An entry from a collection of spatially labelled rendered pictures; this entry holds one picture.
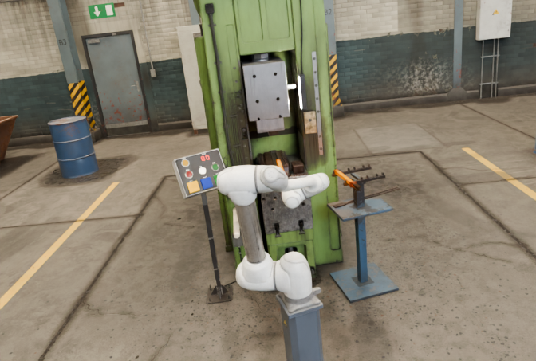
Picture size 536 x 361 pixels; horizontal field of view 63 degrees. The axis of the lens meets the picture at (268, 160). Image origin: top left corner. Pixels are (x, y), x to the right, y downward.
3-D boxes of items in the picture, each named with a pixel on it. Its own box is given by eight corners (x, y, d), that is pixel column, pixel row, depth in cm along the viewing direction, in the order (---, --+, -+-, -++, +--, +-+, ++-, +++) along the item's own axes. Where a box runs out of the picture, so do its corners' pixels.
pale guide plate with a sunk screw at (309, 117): (317, 132, 336) (315, 111, 331) (305, 134, 335) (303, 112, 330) (316, 131, 338) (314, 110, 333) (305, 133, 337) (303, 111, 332)
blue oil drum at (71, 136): (91, 176, 686) (77, 122, 659) (54, 180, 689) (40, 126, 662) (104, 164, 742) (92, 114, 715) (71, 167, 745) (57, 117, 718)
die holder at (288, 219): (313, 228, 340) (309, 174, 327) (265, 234, 339) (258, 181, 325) (302, 200, 394) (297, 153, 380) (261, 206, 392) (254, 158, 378)
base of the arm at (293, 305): (328, 301, 231) (327, 292, 229) (289, 314, 225) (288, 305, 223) (313, 284, 248) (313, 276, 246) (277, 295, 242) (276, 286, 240)
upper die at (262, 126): (284, 130, 321) (283, 117, 318) (258, 133, 320) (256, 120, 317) (278, 118, 361) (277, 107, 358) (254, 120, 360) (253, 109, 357)
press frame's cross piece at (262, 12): (295, 49, 317) (289, -21, 303) (239, 56, 316) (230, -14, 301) (287, 46, 359) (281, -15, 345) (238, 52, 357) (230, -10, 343)
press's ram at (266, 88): (301, 115, 318) (297, 60, 306) (249, 121, 317) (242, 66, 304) (293, 104, 358) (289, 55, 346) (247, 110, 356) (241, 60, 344)
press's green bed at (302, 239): (317, 279, 355) (313, 228, 341) (272, 285, 353) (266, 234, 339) (305, 245, 408) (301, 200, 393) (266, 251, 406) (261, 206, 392)
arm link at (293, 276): (312, 300, 225) (308, 263, 218) (277, 300, 228) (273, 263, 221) (313, 281, 240) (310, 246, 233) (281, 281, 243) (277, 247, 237)
